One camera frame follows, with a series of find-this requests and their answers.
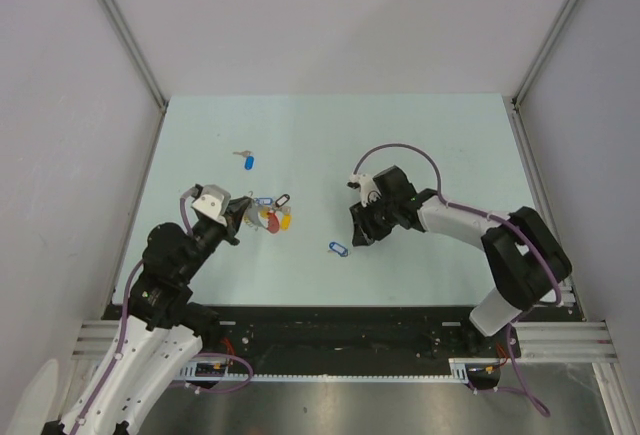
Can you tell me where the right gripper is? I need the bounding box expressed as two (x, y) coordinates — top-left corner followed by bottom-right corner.
(349, 195), (398, 247)

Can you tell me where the red handled keyring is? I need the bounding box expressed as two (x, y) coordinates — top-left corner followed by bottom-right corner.
(243, 204), (281, 234)

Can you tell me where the yellow tag key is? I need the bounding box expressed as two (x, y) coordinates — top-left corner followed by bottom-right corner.
(277, 210), (292, 231)

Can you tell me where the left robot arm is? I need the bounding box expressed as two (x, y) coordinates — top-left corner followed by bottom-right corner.
(42, 185), (253, 434)

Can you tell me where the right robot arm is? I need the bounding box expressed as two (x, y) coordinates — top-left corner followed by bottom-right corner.
(348, 166), (573, 356)

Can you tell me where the solid blue tag key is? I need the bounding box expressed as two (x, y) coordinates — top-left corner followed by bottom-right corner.
(233, 150), (255, 171)

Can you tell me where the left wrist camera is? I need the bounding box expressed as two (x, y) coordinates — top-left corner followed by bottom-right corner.
(191, 184), (231, 226)

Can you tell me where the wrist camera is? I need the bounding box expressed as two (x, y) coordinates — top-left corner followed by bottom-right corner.
(191, 184), (231, 226)
(347, 173), (381, 207)

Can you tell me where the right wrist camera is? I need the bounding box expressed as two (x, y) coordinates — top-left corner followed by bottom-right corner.
(347, 173), (381, 207)

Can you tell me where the black frame key tag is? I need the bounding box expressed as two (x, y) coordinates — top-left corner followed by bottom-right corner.
(272, 194), (291, 214)

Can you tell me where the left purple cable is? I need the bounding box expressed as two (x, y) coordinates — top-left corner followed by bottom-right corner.
(74, 185), (257, 435)

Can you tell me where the purple cable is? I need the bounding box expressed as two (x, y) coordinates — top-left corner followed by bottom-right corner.
(74, 185), (257, 435)
(352, 142), (566, 417)

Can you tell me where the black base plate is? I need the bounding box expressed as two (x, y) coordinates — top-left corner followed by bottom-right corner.
(204, 306), (521, 375)

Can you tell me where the white cable duct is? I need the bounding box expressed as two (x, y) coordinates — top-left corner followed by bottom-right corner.
(172, 359), (501, 388)

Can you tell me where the right aluminium frame post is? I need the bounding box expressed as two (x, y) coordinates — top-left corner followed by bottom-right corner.
(510, 0), (606, 106)

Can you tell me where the aluminium frame post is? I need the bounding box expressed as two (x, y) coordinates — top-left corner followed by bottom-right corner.
(510, 0), (606, 106)
(73, 0), (169, 111)

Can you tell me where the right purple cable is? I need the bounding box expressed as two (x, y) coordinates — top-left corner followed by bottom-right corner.
(352, 142), (566, 417)

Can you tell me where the left aluminium frame post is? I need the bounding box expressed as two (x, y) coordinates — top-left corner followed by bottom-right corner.
(73, 0), (169, 111)

